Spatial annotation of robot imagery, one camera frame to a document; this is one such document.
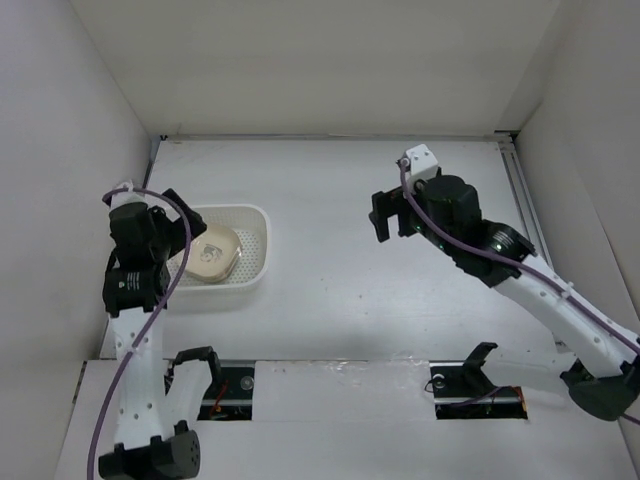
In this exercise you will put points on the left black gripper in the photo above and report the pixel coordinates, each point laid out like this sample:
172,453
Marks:
179,228

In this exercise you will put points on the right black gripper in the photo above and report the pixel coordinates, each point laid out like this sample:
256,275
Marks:
387,204

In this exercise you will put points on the cream square plate back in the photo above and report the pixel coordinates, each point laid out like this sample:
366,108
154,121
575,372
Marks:
214,254

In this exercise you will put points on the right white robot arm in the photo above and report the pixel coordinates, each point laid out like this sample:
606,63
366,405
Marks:
600,370

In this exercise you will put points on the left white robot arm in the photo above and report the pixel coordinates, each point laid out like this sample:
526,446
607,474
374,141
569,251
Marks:
145,428

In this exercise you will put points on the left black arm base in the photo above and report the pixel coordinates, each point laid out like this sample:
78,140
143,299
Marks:
231,397

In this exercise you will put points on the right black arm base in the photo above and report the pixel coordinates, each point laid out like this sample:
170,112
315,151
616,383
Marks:
462,391

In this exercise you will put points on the white perforated plastic bin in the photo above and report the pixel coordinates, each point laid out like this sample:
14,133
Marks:
252,224

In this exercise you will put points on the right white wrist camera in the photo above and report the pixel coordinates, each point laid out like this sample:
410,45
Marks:
420,163

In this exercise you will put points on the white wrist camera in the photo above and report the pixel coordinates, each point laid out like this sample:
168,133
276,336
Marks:
420,163
124,201

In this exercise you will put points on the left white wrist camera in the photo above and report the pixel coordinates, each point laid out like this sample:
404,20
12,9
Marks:
124,201

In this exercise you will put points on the aluminium rail right edge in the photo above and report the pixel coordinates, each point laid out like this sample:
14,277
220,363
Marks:
522,195

